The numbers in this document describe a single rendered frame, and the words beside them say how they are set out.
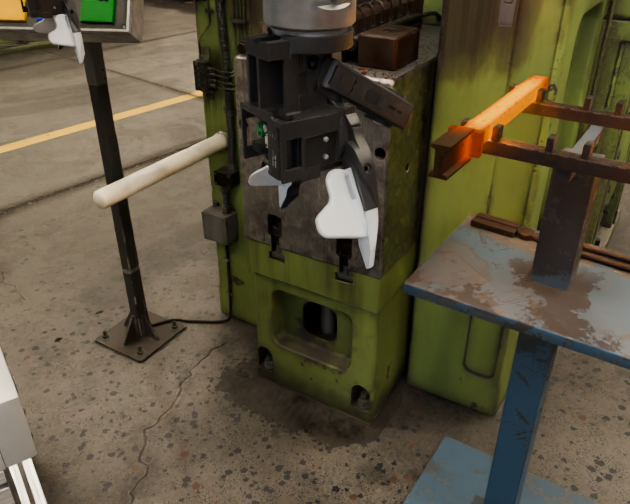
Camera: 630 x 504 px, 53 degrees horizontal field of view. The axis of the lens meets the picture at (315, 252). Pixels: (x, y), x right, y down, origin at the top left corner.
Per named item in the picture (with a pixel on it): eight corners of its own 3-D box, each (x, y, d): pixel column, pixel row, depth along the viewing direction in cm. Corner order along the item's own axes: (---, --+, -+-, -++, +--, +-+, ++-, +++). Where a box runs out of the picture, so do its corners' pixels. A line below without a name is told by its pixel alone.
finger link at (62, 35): (55, 67, 119) (40, 21, 119) (87, 62, 122) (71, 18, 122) (57, 60, 116) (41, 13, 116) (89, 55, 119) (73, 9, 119)
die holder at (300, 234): (380, 280, 141) (393, 80, 118) (244, 237, 158) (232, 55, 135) (465, 189, 182) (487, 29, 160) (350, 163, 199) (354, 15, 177)
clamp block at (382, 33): (394, 72, 124) (397, 37, 120) (356, 66, 128) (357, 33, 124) (419, 59, 133) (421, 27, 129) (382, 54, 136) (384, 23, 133)
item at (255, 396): (352, 486, 149) (352, 483, 149) (168, 397, 175) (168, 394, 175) (418, 388, 178) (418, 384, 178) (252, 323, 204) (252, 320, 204)
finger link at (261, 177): (232, 194, 66) (254, 142, 58) (280, 181, 69) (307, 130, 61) (244, 219, 65) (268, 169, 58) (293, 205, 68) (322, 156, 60)
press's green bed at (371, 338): (370, 428, 165) (379, 279, 141) (255, 378, 182) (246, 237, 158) (447, 320, 206) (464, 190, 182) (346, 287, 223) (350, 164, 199)
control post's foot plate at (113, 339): (141, 366, 186) (137, 342, 182) (90, 341, 196) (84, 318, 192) (190, 328, 202) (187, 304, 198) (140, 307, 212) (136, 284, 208)
